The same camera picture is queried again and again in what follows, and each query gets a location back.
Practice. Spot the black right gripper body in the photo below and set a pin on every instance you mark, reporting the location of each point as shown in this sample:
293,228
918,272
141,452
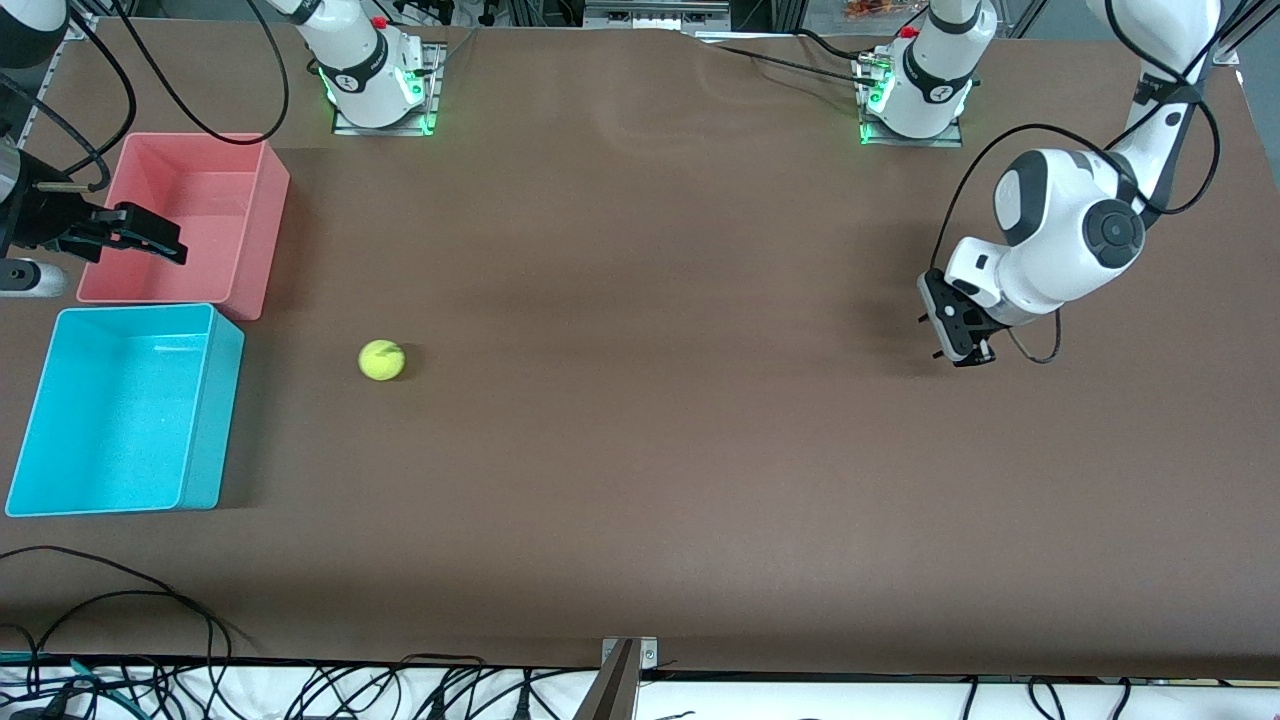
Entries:
42,222

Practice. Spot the yellow-green tennis ball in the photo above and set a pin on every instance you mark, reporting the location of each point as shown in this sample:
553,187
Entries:
381,360

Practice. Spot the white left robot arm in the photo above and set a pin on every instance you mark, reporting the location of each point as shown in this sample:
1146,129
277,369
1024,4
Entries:
1050,230

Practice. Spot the pink plastic bin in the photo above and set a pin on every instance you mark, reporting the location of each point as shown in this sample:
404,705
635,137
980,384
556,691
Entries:
210,250

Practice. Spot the blue plastic bin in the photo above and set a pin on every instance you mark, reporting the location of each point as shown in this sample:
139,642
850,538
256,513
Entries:
110,430

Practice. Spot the orange object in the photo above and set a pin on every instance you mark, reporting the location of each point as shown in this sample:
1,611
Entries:
870,10

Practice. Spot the grey metal device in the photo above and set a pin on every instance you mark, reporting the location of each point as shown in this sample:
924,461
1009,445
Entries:
655,15

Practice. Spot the grey metal bar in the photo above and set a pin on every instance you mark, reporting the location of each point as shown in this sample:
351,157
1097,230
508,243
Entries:
612,690

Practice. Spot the black power plug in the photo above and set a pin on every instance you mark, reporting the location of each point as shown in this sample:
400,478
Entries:
436,705
521,705

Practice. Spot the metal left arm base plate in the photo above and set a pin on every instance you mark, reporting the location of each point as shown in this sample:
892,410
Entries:
915,143

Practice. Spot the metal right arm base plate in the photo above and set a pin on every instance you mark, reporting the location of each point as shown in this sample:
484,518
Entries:
385,131

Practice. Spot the metal clamp bracket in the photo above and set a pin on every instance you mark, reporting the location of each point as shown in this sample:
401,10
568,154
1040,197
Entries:
648,655

